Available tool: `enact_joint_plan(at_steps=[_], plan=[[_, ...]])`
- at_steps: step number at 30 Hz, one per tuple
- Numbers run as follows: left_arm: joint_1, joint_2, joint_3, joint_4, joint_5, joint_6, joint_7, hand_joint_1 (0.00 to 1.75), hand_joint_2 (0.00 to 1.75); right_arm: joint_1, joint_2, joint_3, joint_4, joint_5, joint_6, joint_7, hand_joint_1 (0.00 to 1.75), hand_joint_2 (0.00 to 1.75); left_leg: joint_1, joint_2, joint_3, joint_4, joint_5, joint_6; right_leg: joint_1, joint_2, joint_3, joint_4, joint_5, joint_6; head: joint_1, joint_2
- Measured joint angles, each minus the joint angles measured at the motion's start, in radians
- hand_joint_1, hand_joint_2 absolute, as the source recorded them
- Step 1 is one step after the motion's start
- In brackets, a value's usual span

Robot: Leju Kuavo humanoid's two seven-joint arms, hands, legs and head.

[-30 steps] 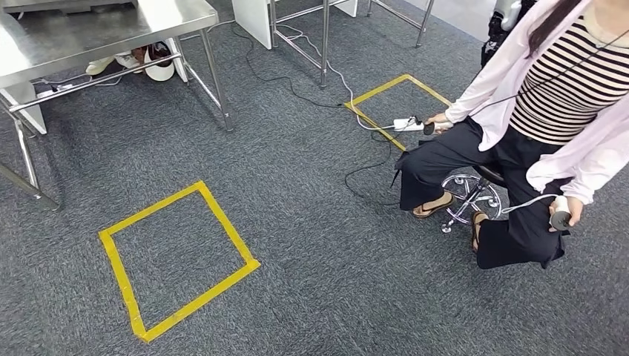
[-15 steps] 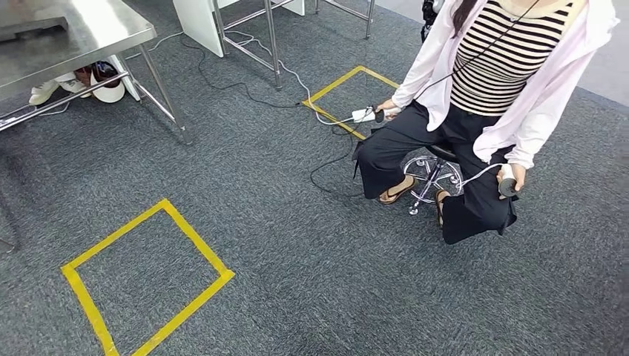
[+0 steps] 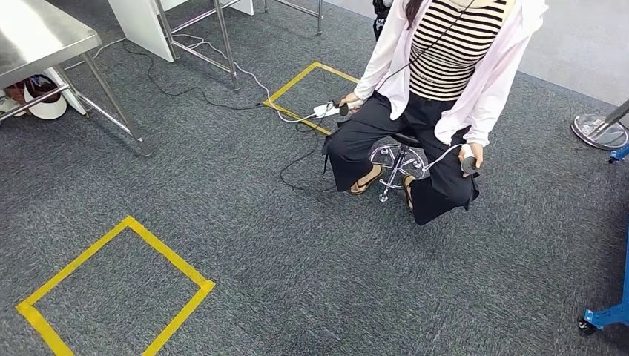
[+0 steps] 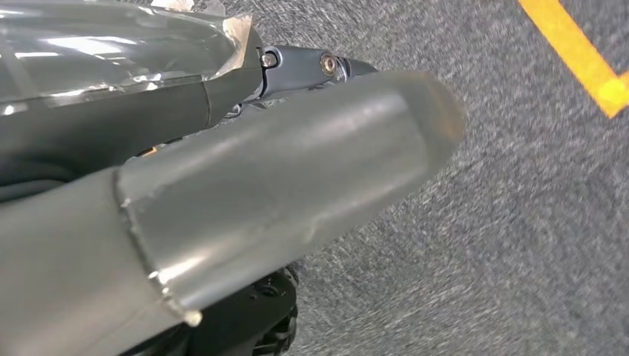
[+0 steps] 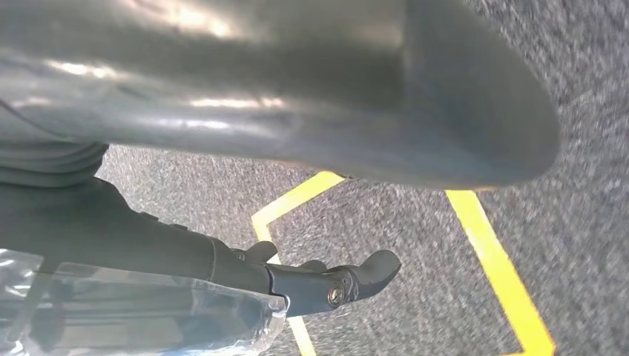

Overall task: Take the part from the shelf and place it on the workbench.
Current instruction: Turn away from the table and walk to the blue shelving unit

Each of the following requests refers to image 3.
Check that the yellow floor tape square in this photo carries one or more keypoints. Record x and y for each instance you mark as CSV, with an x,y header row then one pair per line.
x,y
290,84
172,257

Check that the white desk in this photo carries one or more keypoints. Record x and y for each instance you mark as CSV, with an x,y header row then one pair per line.
x,y
137,24

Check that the blue wheeled cart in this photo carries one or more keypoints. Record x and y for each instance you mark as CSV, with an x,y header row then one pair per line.
x,y
609,314

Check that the white power strip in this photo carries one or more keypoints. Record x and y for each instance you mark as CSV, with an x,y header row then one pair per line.
x,y
324,110

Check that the black handheld controller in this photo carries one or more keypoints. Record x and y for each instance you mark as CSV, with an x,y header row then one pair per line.
x,y
469,166
343,110

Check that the person's hand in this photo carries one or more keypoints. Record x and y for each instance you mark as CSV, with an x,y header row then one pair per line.
x,y
353,101
479,153

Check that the person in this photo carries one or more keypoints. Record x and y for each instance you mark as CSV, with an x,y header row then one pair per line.
x,y
442,49

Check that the white round base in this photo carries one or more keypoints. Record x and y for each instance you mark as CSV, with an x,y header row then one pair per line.
x,y
46,111

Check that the chrome stanchion base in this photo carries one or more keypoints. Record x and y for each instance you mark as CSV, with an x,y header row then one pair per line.
x,y
597,130

